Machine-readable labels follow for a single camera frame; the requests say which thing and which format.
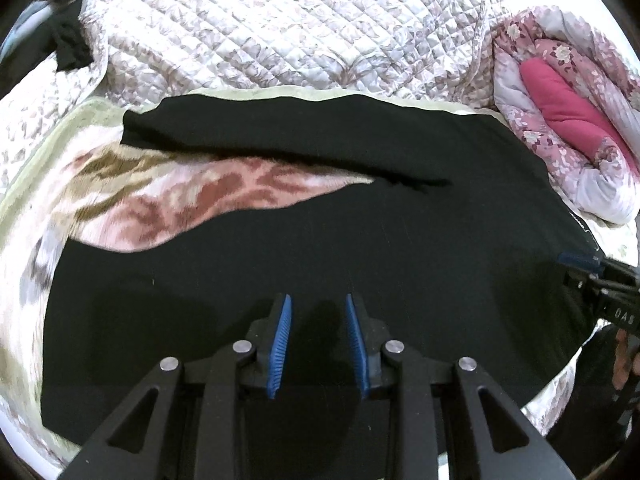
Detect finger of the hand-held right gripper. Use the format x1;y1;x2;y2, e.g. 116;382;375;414
564;270;618;311
556;251;640;286

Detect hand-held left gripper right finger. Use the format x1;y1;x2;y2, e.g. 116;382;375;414
345;294;576;480

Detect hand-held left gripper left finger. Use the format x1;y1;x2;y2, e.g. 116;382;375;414
57;294;293;480

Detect black pants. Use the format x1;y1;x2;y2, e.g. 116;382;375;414
40;94;608;448

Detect person's right hand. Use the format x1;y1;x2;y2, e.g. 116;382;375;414
612;329;640;392

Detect pink floral comforter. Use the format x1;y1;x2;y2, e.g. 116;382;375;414
492;7;640;226

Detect magenta pillow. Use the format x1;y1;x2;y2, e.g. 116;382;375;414
520;58;626;158

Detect floral fleece blanket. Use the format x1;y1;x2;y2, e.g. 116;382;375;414
0;87;501;471

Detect quilted floral bedspread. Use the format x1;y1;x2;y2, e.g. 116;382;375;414
0;0;511;188

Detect dark cloth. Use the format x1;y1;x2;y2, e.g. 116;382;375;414
37;0;93;72

